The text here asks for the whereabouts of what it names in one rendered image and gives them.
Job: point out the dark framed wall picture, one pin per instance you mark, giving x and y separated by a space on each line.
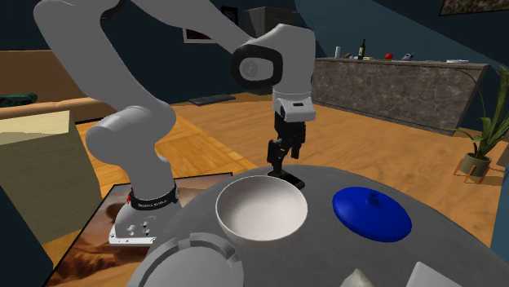
197 35

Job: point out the white bowl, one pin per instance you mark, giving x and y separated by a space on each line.
260 216

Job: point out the potted green plant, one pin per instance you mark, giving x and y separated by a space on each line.
487 131

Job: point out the desert patterned robot stand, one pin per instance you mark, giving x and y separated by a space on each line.
91 246

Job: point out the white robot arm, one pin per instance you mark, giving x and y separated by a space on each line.
131 131

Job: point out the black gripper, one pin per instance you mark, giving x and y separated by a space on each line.
289 129

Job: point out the blue round lid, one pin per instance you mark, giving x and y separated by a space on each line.
372 216

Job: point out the white box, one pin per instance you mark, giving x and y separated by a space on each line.
431 277

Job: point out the grey round table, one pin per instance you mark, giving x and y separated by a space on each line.
318 258

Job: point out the black flat phone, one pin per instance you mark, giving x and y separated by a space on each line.
293 181

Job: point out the dark grey cabinet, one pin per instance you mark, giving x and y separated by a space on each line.
266 22

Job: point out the dark green cushion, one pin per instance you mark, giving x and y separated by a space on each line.
18 99

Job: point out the brown sofa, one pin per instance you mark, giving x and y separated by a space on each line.
35 75

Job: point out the grey round dish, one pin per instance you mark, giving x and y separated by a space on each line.
191 266

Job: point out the dark floor mat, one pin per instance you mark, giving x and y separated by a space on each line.
212 99

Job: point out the stone bar counter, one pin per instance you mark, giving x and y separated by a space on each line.
397 93

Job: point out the beige wooden cabinet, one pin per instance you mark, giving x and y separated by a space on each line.
43 175

